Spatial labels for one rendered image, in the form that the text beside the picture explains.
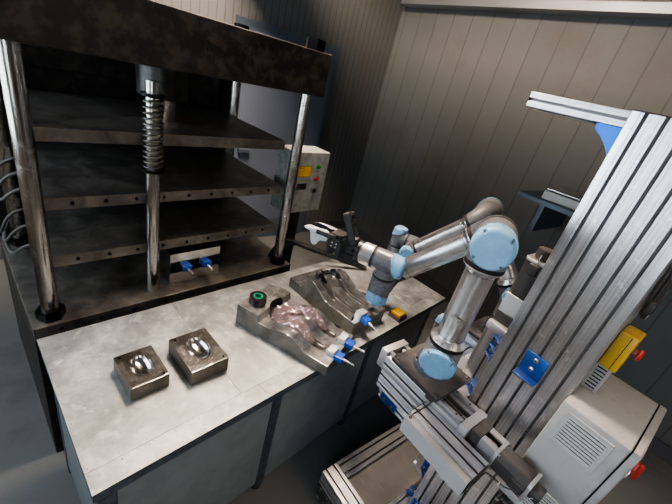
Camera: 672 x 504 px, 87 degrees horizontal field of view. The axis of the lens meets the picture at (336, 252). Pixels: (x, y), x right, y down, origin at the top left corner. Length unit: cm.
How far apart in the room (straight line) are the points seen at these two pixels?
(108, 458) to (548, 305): 141
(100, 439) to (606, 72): 367
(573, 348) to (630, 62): 257
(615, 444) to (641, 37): 284
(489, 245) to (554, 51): 287
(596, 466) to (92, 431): 151
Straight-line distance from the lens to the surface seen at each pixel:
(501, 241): 101
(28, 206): 163
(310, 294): 195
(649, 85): 347
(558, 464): 147
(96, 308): 191
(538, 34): 385
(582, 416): 136
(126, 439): 140
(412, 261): 125
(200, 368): 147
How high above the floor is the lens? 194
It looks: 26 degrees down
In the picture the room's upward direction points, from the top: 15 degrees clockwise
